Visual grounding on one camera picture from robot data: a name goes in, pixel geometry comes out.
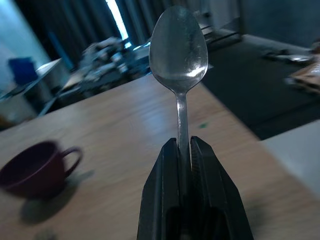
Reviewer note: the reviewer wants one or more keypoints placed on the dark floor mat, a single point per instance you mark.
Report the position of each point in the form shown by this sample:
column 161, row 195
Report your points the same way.
column 257, row 85

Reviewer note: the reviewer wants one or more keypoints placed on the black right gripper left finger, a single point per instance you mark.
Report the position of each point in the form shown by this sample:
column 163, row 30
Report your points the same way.
column 160, row 190

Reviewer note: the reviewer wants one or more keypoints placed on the cardboard box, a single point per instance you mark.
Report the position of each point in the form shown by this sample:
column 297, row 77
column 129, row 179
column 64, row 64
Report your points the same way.
column 306, row 76

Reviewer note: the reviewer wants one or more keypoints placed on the blue box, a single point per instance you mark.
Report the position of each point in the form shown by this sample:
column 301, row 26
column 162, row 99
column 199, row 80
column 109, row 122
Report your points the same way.
column 21, row 68

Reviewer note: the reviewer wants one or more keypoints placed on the silver metal spoon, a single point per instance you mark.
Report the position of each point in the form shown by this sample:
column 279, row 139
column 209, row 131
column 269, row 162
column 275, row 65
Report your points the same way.
column 178, row 50

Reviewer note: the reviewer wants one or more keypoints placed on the dark curtain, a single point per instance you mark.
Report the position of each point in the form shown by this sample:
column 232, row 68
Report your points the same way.
column 82, row 22

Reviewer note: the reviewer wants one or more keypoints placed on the dark purple cup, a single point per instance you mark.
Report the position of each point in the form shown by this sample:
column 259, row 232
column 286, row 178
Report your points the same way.
column 32, row 170

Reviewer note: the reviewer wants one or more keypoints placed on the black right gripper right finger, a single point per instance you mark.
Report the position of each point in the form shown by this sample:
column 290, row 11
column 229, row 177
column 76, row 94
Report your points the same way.
column 215, row 190

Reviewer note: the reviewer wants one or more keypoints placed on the grey side table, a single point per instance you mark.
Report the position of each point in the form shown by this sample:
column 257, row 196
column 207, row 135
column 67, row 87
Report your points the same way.
column 32, row 85

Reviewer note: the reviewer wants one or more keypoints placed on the pile of clutter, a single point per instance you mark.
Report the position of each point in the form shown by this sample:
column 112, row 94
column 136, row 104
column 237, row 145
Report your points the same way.
column 110, row 60

